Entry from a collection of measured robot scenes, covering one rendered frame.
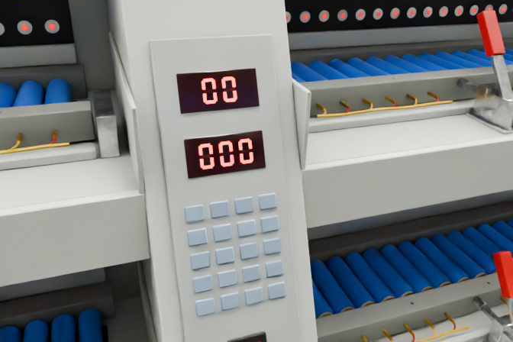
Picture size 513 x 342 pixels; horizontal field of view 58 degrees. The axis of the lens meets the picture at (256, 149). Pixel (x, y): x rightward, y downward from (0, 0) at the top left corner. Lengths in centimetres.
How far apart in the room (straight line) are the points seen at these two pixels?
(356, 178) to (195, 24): 14
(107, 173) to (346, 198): 15
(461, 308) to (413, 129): 18
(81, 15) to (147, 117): 23
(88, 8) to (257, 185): 27
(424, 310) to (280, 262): 18
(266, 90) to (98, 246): 13
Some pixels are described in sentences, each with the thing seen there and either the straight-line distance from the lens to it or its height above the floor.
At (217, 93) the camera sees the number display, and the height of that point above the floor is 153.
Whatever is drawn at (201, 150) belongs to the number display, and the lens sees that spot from 26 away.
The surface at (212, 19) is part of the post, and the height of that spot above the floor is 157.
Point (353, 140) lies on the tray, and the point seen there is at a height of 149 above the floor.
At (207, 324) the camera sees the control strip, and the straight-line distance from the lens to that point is 29.
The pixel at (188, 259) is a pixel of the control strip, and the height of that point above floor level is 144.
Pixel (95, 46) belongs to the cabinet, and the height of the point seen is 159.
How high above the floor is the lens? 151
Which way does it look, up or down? 4 degrees down
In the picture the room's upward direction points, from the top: 6 degrees counter-clockwise
